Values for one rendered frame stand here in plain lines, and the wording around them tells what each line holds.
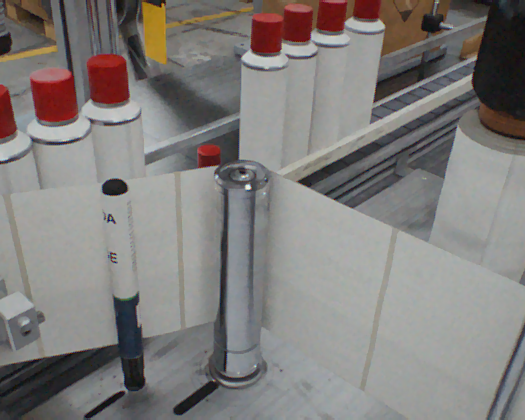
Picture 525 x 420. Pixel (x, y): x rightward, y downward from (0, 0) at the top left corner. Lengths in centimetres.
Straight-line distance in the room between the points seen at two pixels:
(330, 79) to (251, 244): 38
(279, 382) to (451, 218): 20
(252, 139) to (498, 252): 30
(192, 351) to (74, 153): 19
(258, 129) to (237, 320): 29
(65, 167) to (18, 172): 4
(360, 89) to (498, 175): 36
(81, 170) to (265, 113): 23
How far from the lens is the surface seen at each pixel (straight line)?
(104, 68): 53
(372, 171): 85
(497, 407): 40
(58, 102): 51
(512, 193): 51
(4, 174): 50
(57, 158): 52
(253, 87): 67
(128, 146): 55
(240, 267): 42
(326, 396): 51
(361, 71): 82
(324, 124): 78
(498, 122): 50
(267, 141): 69
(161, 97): 111
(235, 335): 47
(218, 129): 71
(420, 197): 77
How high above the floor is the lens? 127
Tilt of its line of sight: 34 degrees down
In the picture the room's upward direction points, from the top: 3 degrees clockwise
